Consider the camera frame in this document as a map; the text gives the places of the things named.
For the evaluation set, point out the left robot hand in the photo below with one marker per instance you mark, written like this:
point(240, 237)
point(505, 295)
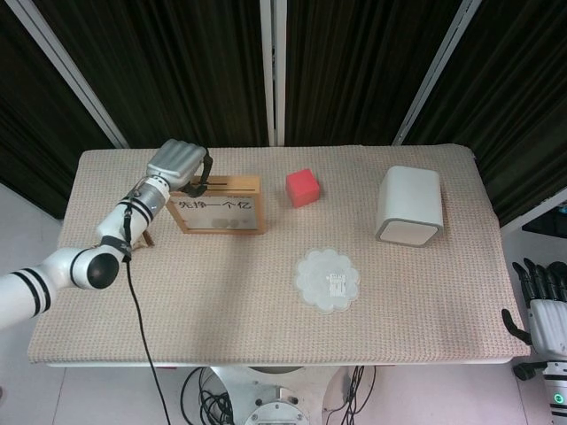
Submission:
point(177, 161)

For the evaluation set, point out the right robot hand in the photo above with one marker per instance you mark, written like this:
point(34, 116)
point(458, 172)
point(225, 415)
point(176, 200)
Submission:
point(549, 323)

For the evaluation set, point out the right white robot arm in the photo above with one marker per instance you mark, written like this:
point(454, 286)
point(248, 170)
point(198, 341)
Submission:
point(556, 389)

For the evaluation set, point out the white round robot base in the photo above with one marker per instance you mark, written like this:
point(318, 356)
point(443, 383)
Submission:
point(274, 398)

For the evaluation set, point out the black equipment with blue part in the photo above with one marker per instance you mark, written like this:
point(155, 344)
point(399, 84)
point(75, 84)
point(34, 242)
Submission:
point(547, 239)

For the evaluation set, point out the brown snack bar packet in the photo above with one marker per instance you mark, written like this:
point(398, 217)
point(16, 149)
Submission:
point(148, 241)

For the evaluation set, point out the black curtain panel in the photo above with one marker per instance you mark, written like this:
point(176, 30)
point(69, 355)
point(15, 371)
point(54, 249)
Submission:
point(354, 66)
point(26, 124)
point(177, 71)
point(518, 110)

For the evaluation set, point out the red cube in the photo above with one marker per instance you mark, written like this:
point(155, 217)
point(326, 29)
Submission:
point(303, 188)

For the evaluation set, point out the beige woven tablecloth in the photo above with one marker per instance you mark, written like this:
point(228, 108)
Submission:
point(248, 319)

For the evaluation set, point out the white rounded box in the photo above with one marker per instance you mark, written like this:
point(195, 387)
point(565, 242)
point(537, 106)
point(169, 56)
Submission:
point(409, 199)

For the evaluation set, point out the white flower-shaped plastic tray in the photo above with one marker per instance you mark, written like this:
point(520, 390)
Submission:
point(325, 283)

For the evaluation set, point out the wooden frame money box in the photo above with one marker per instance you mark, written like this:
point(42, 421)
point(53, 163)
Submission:
point(239, 183)

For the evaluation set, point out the white partition post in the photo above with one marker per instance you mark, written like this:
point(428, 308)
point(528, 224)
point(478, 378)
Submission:
point(273, 71)
point(71, 71)
point(536, 210)
point(436, 71)

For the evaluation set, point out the white table frame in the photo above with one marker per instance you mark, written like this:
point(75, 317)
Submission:
point(111, 364)

